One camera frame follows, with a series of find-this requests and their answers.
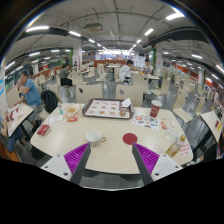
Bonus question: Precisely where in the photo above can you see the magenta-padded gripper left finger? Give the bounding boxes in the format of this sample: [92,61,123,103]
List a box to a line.
[40,142,92,186]

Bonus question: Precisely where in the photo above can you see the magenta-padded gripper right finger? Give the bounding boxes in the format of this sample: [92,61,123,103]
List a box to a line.
[131,142,184,186]

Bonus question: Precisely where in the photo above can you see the clear bottle with tan cap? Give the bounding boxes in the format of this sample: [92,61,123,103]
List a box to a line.
[164,133,187,159]

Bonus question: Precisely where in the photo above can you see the flat round red coaster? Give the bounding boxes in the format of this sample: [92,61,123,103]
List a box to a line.
[122,132,139,146]

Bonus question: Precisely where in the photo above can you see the clear plastic bag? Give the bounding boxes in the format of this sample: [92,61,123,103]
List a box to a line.
[164,128,183,144]

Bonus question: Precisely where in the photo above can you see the colourful sticker sheet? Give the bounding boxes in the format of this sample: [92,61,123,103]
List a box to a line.
[131,113,161,132]

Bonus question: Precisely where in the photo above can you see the white card with red print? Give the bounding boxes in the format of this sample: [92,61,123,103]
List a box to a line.
[178,143,193,158]

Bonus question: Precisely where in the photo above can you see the small red box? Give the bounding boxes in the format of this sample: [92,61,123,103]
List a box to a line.
[36,124,50,137]

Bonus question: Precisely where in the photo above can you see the white paper slip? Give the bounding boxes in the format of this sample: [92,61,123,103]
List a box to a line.
[48,114,65,125]

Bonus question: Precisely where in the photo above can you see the food wrapper with fries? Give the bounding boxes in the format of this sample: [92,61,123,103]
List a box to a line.
[63,103,83,119]

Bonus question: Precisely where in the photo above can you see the red paper cup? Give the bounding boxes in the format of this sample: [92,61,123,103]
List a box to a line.
[149,99,163,119]

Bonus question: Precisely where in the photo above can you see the dark food tray, paper liner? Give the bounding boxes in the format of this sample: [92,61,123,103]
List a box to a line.
[81,98,135,120]

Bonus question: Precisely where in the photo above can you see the crumpled white napkin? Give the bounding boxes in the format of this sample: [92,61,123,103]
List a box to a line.
[120,97,133,109]

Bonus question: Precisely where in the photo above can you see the black backpack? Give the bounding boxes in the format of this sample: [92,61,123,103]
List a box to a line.
[40,89,59,114]

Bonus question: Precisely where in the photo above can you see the person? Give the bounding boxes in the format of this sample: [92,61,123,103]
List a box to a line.
[13,71,44,126]
[0,114,29,154]
[141,58,155,76]
[118,59,135,84]
[59,63,74,87]

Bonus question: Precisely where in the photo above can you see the beige neighbouring table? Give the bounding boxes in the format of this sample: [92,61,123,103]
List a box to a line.
[5,103,35,138]
[199,110,224,144]

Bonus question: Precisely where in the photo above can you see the beige canteen chairs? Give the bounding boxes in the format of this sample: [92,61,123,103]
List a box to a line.
[6,63,214,124]

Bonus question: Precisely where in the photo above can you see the ceiling air conditioner unit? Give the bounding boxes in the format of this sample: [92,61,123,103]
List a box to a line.
[83,22,105,33]

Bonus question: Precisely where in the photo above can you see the ceiling lights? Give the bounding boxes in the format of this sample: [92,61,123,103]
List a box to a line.
[4,12,224,74]

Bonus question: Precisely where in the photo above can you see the white striped mug, gold handle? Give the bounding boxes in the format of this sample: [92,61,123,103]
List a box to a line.
[85,129,108,148]

